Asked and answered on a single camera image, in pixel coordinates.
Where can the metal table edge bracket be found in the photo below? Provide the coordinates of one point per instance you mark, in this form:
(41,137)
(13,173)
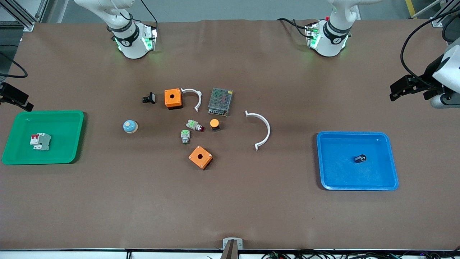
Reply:
(231,248)

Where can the green plastic tray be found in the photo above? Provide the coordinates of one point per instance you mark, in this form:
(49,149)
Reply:
(61,129)

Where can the blue plastic tray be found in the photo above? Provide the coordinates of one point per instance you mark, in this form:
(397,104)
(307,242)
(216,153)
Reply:
(341,172)

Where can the black cylindrical capacitor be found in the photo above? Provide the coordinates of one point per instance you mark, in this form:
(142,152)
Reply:
(360,158)

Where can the metal mesh power supply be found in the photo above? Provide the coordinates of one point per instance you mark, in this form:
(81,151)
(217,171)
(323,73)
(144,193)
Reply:
(220,100)

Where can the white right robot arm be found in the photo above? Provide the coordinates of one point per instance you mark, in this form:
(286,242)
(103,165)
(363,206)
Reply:
(131,43)

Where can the orange button box with hole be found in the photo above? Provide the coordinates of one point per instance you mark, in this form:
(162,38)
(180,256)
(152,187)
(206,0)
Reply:
(205,160)
(176,102)

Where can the aluminium frame post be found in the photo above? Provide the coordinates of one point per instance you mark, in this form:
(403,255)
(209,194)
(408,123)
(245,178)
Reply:
(27,25)
(436,22)

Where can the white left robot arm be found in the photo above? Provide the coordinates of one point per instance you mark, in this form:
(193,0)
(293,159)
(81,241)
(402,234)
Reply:
(330,39)

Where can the small black clip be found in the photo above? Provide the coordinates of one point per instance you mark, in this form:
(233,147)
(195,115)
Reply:
(151,98)

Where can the white red circuit breaker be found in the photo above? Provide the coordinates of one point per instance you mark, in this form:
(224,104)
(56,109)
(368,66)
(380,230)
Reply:
(40,141)

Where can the green grey pushbutton switch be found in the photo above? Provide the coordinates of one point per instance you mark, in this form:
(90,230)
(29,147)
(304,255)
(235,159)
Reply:
(185,135)

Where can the orange button on black base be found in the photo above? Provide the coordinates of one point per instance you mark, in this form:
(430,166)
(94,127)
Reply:
(214,123)

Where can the brown table mat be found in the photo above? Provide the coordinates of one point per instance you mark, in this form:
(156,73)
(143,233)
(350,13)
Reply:
(230,201)

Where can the red-tipped pushbutton switch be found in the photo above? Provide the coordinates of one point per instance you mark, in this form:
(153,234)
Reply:
(193,124)

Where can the blue dome buzzer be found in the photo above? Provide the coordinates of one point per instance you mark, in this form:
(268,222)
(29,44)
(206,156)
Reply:
(130,126)

